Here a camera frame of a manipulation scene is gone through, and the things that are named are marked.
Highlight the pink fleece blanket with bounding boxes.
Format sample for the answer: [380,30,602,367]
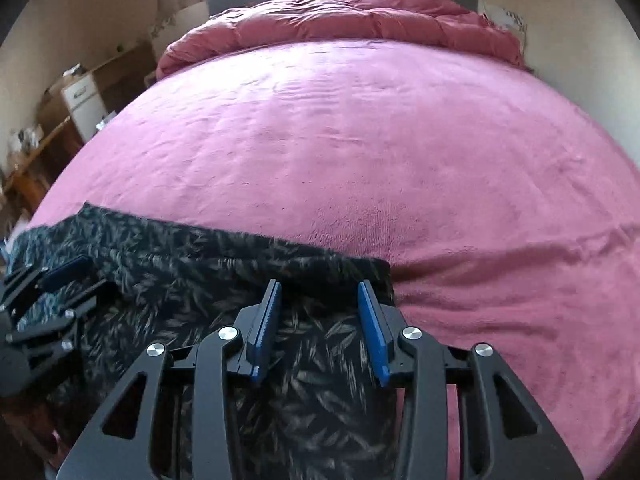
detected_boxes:
[20,37,640,480]

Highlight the wooden shelf unit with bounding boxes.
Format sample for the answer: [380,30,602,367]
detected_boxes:
[37,40,158,136]

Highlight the small white cabinet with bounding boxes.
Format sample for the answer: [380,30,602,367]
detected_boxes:
[61,72,108,142]

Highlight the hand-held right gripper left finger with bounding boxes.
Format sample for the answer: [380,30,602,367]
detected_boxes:
[55,279,282,480]

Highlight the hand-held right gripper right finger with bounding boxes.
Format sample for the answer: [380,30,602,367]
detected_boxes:
[357,279,584,480]

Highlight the red quilted duvet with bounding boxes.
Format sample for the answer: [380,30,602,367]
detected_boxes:
[156,0,526,81]

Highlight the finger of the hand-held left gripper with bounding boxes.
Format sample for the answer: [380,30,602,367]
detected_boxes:
[2,254,94,306]
[7,280,119,356]

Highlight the dark leaf print pants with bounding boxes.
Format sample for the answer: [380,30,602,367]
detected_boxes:
[7,202,401,480]

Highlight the wooden desk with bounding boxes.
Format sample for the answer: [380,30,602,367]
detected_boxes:
[0,117,83,221]

